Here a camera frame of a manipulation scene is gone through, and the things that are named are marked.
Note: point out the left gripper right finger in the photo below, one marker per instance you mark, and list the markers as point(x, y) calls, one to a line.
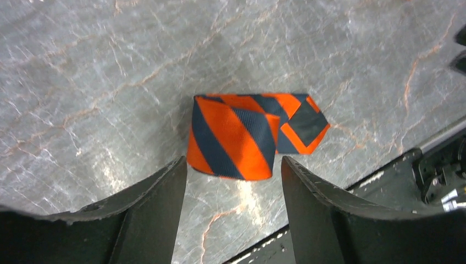
point(330, 225)

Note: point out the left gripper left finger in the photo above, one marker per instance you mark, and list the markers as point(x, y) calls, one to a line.
point(136, 225)

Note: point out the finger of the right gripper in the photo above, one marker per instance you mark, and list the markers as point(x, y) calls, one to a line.
point(458, 64)
point(460, 37)

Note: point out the orange navy striped tie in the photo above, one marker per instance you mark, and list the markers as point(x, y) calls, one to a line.
point(238, 136)

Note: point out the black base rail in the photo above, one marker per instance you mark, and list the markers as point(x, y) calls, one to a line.
point(426, 180)

